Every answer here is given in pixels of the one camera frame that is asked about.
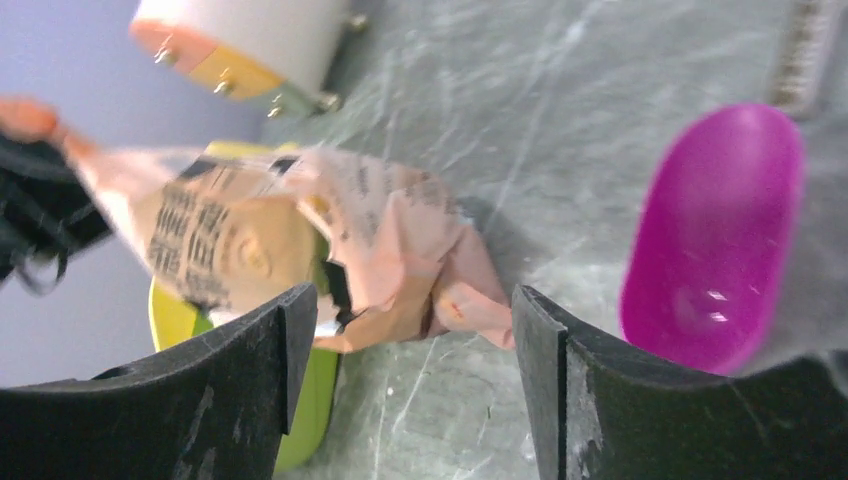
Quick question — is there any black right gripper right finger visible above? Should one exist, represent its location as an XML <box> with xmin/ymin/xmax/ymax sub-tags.
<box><xmin>512</xmin><ymin>286</ymin><xmax>847</xmax><ymax>479</ymax></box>

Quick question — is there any magenta plastic scoop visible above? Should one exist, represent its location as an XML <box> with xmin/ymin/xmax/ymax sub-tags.
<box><xmin>619</xmin><ymin>103</ymin><xmax>805</xmax><ymax>374</ymax></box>

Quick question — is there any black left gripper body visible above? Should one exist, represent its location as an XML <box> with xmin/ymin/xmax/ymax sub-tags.
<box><xmin>1</xmin><ymin>135</ymin><xmax>111</xmax><ymax>295</ymax></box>

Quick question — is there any orange cat litter bag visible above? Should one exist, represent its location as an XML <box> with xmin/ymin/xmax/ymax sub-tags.
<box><xmin>1</xmin><ymin>97</ymin><xmax>515</xmax><ymax>353</ymax></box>

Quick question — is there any yellow litter box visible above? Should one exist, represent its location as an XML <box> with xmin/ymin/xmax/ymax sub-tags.
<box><xmin>146</xmin><ymin>139</ymin><xmax>342</xmax><ymax>475</ymax></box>

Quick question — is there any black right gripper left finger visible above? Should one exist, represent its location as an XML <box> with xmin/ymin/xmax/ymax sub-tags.
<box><xmin>1</xmin><ymin>284</ymin><xmax>317</xmax><ymax>479</ymax></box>

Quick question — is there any round cream drawer cabinet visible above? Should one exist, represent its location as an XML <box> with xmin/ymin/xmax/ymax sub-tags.
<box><xmin>129</xmin><ymin>0</ymin><xmax>368</xmax><ymax>118</ymax></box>

